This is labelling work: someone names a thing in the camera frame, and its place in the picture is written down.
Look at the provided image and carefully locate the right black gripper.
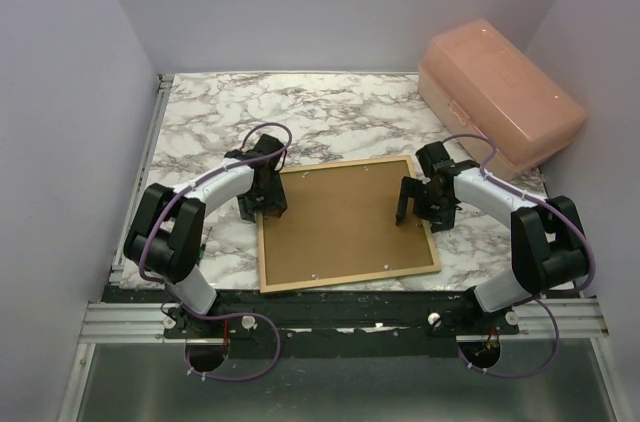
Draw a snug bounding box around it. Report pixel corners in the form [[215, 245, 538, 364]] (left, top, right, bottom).
[[395, 176, 454, 234]]

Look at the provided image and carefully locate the green wooden picture frame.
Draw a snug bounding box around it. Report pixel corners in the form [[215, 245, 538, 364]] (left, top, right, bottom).
[[255, 155, 443, 296]]

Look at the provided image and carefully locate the brown cardboard backing board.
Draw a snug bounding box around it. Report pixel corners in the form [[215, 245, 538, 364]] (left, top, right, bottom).
[[262, 160, 435, 288]]

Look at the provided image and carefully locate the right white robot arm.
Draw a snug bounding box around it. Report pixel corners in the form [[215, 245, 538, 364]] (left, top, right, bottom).
[[395, 142, 595, 334]]

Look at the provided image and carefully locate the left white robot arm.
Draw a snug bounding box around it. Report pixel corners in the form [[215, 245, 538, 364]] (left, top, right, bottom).
[[123, 149, 287, 337]]

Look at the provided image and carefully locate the pink plastic storage box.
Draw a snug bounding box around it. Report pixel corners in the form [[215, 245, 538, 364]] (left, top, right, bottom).
[[418, 19, 587, 180]]

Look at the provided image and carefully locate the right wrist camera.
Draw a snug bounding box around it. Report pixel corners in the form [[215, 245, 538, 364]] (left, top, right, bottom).
[[415, 142, 455, 178]]

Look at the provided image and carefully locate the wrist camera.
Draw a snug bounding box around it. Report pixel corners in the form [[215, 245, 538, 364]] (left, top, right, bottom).
[[415, 142, 455, 178], [253, 134, 286, 165]]

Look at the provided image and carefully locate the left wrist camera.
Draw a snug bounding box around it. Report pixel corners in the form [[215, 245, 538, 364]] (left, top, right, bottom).
[[253, 134, 286, 165]]

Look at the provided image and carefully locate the aluminium rail frame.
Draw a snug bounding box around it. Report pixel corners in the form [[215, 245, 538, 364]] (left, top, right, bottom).
[[54, 72, 176, 422]]

